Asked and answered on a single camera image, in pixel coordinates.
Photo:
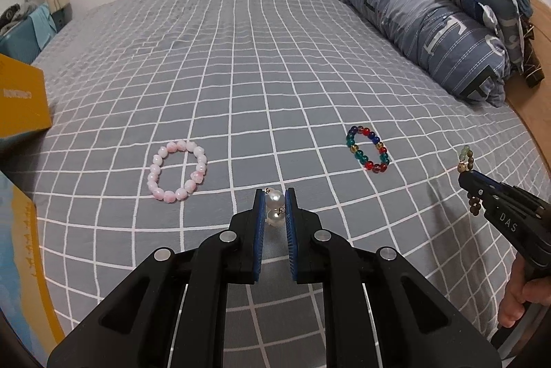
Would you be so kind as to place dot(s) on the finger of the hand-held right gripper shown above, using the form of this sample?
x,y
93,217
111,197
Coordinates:
x,y
506,219
523,198

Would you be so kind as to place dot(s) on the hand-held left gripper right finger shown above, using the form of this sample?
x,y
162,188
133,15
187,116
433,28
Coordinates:
x,y
290,238

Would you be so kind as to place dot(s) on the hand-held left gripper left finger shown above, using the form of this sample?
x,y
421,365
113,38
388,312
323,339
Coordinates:
x,y
258,238

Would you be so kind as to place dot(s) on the person's right hand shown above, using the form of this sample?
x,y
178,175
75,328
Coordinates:
x,y
518,294

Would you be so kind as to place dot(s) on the grey checked bed sheet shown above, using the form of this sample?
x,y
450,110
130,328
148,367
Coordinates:
x,y
258,71

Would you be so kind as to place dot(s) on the sky print cardboard box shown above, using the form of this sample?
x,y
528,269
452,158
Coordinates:
x,y
23,264

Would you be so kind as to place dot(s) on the yellow cardboard box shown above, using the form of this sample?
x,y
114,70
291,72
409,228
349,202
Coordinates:
x,y
23,101

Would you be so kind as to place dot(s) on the teal storage box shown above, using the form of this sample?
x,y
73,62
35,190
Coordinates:
x,y
26,38

